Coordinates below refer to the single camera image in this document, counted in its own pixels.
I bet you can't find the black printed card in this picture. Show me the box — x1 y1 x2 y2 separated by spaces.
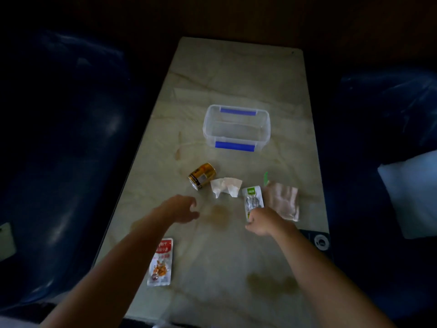
300 229 332 260

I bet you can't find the pink wiping cloth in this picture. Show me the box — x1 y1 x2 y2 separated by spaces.
263 182 300 222

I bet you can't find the red snack packet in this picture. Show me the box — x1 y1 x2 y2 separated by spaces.
147 238 174 287

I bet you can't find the person's left forearm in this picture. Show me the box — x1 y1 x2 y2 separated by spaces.
39 215 171 328

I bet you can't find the person's left hand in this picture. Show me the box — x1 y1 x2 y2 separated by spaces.
160 194 200 224

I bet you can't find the orange drink can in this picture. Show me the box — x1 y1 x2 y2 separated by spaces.
188 163 217 191

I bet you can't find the clear box with blue handles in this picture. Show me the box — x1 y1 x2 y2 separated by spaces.
203 104 271 153

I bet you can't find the blue sofa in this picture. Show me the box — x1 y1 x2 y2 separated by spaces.
0 29 151 311
320 66 437 322

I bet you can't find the person's right hand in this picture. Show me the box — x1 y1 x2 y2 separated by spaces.
244 206 291 237

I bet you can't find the white pillow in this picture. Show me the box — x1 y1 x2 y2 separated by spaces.
377 150 437 240

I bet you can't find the white tissue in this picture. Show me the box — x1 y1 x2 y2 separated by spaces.
210 177 244 199

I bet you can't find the person's right forearm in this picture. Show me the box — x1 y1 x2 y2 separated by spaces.
273 225 396 328

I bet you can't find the pale green phone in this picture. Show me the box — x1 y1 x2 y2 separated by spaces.
0 221 17 262

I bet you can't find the green label snack packet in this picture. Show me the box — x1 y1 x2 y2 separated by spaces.
241 185 265 222

